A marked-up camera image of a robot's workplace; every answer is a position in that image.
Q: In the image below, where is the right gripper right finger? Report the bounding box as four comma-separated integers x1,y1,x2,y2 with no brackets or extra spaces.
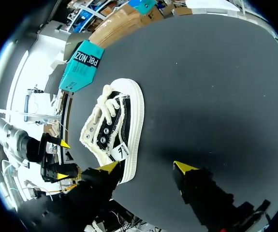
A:
172,160,272,232

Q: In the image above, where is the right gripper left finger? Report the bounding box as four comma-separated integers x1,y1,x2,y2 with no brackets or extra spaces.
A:
63,161,120,232

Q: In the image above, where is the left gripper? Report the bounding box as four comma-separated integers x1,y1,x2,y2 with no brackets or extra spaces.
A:
25,132,81,183

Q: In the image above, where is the black and white canvas shoe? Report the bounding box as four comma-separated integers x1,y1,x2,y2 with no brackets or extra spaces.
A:
79,77,146,185

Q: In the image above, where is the teal box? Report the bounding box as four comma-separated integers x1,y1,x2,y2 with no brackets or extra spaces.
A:
58,40,105,93

